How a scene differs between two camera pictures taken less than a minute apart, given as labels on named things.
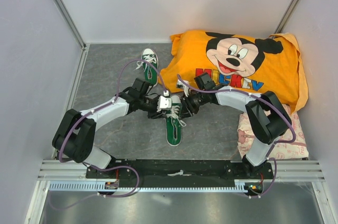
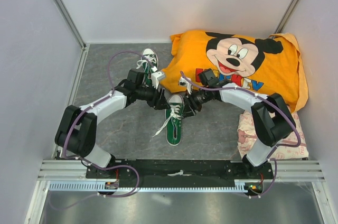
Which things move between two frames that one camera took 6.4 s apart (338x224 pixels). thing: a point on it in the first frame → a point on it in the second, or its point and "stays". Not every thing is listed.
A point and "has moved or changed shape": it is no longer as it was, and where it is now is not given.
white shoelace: x=175 y=110 has moved or changed shape
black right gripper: x=185 y=112 stays
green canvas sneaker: x=174 y=122 stays
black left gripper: x=155 y=114 → x=158 y=101
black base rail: x=179 y=170 stays
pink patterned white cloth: x=292 y=144 stays
